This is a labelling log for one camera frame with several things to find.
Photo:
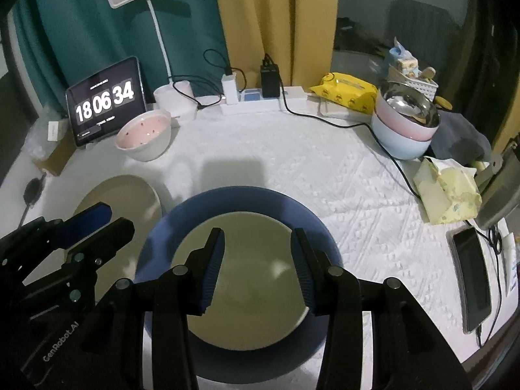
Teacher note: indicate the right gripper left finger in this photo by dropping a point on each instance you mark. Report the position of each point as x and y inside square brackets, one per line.
[114, 353]

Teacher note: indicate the black scissors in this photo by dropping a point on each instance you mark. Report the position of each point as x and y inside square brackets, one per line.
[495, 239]

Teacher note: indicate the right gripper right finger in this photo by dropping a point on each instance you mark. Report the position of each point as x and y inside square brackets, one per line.
[409, 352]

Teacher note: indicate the small white box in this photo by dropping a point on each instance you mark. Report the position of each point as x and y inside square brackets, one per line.
[54, 131]

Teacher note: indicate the white desk lamp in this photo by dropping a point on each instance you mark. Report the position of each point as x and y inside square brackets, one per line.
[182, 106]

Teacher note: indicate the yellow wet wipes pack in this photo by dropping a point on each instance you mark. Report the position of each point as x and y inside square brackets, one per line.
[347, 91]

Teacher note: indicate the yellow curtain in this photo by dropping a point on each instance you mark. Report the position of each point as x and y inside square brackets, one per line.
[297, 34]

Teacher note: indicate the yellow lid jar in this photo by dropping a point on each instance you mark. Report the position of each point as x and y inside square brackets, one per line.
[442, 103]

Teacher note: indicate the yellow tissue pack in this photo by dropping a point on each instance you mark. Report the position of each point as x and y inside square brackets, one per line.
[448, 191]

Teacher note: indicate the black charger adapter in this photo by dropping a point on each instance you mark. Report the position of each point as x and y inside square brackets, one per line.
[270, 78]

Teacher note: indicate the white plastic basket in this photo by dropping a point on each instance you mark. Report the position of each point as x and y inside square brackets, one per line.
[428, 87]

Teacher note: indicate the black smartphone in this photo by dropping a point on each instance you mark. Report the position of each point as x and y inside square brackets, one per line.
[472, 277]

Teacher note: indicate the cardboard box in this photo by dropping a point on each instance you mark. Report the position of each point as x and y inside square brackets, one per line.
[55, 163]

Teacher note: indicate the blue snack bag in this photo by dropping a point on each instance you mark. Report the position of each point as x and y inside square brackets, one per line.
[403, 60]

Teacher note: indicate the pink steel-lined bowl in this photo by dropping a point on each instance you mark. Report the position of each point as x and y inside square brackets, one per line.
[406, 111]

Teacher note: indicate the pink speckled bowl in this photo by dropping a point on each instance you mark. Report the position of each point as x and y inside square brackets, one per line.
[145, 137]

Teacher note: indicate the large blue bowl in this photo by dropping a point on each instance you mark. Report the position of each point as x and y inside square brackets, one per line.
[236, 367]

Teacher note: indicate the white charger plug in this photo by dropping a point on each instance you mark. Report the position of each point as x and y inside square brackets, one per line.
[229, 87]

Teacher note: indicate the clear plastic bag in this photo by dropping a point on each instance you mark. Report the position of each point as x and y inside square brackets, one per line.
[36, 145]

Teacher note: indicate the teal curtain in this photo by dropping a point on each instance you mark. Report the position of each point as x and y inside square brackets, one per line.
[65, 41]

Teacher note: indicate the black round puck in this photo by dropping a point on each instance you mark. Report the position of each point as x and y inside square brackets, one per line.
[33, 190]

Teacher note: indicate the light blue bowl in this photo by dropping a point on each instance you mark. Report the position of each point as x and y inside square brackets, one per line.
[398, 146]

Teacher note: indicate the grey folded cloth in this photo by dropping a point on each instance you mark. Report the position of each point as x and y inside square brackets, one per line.
[457, 139]

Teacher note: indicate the cream yellow bowl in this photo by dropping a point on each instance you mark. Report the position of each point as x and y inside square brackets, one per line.
[257, 299]

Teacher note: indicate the tablet showing clock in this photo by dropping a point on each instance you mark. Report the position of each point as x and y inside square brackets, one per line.
[100, 105]

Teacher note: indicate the white power strip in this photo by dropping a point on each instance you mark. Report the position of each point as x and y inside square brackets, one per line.
[251, 101]

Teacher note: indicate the beige plate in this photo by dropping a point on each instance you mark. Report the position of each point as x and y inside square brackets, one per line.
[133, 198]

